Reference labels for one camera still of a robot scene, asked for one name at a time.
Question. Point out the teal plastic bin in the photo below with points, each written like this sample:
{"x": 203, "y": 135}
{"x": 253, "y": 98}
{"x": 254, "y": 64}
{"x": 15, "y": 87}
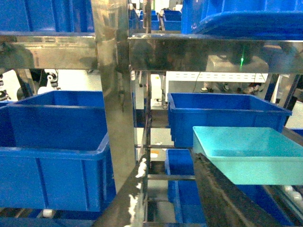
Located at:
{"x": 251, "y": 155}

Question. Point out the stainless steel shelf rack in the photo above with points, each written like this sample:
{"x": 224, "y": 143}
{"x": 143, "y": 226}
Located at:
{"x": 28, "y": 41}

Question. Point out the blue bin behind teal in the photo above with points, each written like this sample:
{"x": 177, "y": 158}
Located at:
{"x": 186, "y": 110}

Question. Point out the blue bin lower centre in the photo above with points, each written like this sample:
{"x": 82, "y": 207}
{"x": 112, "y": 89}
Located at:
{"x": 183, "y": 194}

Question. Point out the large blue bin left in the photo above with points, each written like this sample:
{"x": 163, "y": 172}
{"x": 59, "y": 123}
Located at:
{"x": 55, "y": 154}

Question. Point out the blue bin top right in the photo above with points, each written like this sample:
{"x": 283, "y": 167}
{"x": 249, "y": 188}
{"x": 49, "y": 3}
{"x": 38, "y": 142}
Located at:
{"x": 258, "y": 19}

